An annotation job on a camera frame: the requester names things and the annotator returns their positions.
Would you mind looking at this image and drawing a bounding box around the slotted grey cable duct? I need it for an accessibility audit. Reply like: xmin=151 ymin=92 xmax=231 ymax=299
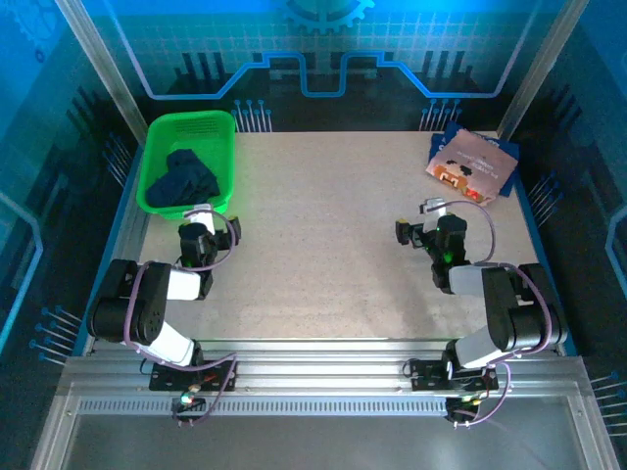
xmin=77 ymin=399 xmax=577 ymax=417

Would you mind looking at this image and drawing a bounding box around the dark blue t-shirt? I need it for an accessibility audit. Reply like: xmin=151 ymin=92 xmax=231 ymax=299
xmin=145 ymin=149 xmax=221 ymax=208

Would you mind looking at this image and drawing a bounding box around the green plastic basket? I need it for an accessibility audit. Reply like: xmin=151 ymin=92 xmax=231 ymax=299
xmin=135 ymin=110 xmax=237 ymax=219

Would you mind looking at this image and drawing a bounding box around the aluminium front rail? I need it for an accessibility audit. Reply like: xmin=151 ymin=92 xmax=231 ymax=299
xmin=58 ymin=340 xmax=597 ymax=400

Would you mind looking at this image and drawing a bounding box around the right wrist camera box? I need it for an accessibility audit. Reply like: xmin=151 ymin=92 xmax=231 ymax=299
xmin=418 ymin=197 xmax=448 ymax=217

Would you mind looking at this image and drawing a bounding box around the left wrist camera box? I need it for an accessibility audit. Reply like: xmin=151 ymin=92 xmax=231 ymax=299
xmin=183 ymin=203 xmax=217 ymax=235

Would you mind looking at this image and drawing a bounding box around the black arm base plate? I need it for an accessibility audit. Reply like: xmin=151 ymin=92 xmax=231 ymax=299
xmin=148 ymin=359 xmax=239 ymax=393
xmin=404 ymin=358 xmax=501 ymax=393

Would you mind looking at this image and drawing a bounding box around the aluminium frame side rail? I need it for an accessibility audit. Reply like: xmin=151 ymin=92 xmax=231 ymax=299
xmin=570 ymin=394 xmax=624 ymax=470
xmin=29 ymin=391 xmax=82 ymax=470

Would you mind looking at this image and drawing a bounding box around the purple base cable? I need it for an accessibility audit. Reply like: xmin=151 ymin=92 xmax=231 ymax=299
xmin=170 ymin=352 xmax=240 ymax=428
xmin=453 ymin=361 xmax=513 ymax=430

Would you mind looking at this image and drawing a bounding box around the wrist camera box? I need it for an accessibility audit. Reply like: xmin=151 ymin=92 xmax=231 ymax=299
xmin=183 ymin=203 xmax=217 ymax=235
xmin=418 ymin=197 xmax=448 ymax=217

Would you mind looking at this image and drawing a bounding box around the aluminium frame post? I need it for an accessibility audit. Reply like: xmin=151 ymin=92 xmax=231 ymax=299
xmin=54 ymin=0 xmax=150 ymax=143
xmin=495 ymin=0 xmax=592 ymax=142

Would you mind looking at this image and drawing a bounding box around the small LED control board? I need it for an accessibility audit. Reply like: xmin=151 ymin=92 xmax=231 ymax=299
xmin=170 ymin=389 xmax=207 ymax=426
xmin=445 ymin=395 xmax=484 ymax=428

